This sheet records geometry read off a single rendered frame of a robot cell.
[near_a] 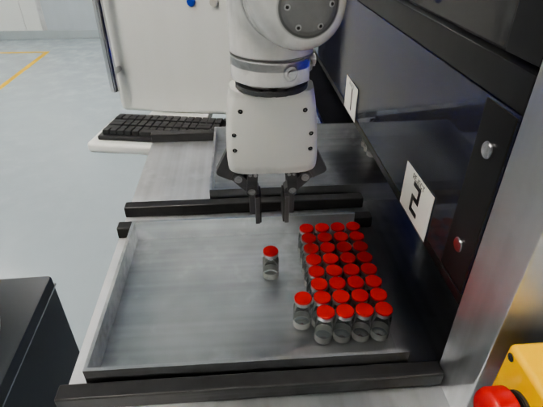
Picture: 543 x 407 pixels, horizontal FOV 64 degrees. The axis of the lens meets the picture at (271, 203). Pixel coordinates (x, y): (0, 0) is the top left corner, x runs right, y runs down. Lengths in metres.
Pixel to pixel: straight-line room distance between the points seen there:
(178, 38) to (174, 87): 0.14
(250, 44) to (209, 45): 0.85
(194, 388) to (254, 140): 0.26
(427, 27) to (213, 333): 0.42
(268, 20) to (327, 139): 0.66
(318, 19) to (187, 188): 0.53
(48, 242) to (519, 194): 2.15
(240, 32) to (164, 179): 0.48
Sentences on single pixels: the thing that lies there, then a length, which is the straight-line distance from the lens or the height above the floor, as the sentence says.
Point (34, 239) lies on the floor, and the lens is 2.38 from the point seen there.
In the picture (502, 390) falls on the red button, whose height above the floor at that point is 1.01.
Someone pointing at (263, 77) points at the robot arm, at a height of 1.17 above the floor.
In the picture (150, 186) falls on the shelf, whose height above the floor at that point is 0.88.
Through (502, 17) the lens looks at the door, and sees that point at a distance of 0.42.
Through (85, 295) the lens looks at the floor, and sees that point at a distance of 1.97.
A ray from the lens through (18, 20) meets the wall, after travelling 6.44.
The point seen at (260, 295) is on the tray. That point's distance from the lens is 0.59.
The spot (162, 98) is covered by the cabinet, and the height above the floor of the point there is 0.84.
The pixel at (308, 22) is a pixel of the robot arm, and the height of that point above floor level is 1.24.
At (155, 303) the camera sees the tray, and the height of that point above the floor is 0.88.
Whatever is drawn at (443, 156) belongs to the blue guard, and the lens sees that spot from 0.48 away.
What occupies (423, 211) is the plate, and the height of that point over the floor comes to 1.02.
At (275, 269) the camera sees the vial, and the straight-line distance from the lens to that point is 0.60.
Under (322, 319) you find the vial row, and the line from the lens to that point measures 0.51.
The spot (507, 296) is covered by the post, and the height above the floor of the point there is 1.05.
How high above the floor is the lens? 1.30
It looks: 34 degrees down
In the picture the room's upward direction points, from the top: straight up
